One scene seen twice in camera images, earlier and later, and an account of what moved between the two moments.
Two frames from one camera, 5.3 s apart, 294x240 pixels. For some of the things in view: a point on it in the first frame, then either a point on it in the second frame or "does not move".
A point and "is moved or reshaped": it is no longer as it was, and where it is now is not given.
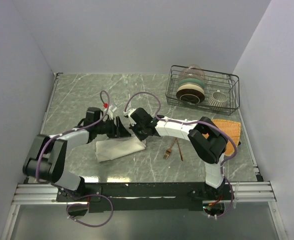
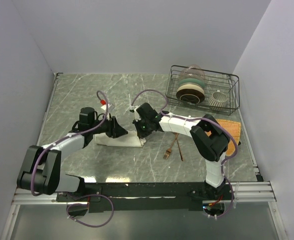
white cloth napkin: x=107 y=148 is moved or reshaped
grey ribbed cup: x=218 y=101 does not move
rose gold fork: x=168 y=150 does not move
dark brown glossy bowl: x=191 y=96 does not move
